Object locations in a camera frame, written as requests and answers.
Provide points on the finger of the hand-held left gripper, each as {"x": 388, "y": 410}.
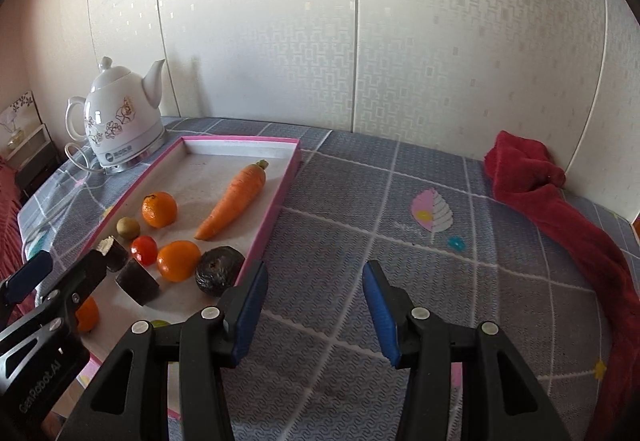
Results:
{"x": 80, "y": 281}
{"x": 27, "y": 278}

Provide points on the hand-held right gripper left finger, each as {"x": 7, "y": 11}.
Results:
{"x": 247, "y": 316}

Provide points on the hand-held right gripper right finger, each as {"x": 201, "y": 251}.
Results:
{"x": 382, "y": 316}

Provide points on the mandarin with black stem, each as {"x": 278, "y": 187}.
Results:
{"x": 89, "y": 315}

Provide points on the cut white mushroom piece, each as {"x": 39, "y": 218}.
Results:
{"x": 114, "y": 252}

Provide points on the dark wrinkled passion fruit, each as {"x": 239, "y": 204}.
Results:
{"x": 219, "y": 271}

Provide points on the dark purple sugarcane piece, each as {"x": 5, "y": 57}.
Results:
{"x": 137, "y": 288}

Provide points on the red cherry tomato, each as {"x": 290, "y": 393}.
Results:
{"x": 144, "y": 250}

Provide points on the small tan round fruit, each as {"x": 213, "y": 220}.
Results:
{"x": 127, "y": 228}

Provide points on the smooth oval orange fruit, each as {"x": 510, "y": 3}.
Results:
{"x": 178, "y": 262}

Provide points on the green tomato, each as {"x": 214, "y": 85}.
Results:
{"x": 160, "y": 323}

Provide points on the orange mandarin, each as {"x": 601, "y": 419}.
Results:
{"x": 160, "y": 210}

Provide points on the orange carrot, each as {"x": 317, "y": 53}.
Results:
{"x": 232, "y": 201}

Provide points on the pink rimmed white tray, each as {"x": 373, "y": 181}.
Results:
{"x": 215, "y": 166}

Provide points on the red patterned bedspread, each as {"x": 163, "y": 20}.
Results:
{"x": 7, "y": 221}

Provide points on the dark bedside cabinet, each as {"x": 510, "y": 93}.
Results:
{"x": 35, "y": 161}

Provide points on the grey checked tablecloth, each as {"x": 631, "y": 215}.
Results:
{"x": 350, "y": 201}

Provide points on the silver kettle base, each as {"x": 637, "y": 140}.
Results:
{"x": 135, "y": 156}

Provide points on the white floral ceramic kettle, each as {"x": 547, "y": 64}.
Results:
{"x": 120, "y": 116}

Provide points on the red towel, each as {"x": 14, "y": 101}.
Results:
{"x": 550, "y": 201}

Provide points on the floral picture frame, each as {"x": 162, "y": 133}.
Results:
{"x": 17, "y": 118}

